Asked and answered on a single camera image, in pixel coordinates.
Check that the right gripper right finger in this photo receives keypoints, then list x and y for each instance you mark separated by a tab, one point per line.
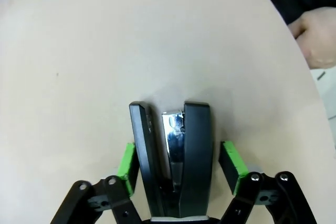
233	163

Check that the black stapler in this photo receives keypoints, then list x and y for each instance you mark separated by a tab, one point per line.
197	155

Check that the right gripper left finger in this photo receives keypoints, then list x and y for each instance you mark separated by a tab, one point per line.
126	161

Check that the person's right hand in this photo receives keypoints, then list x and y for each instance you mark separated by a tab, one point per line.
317	40

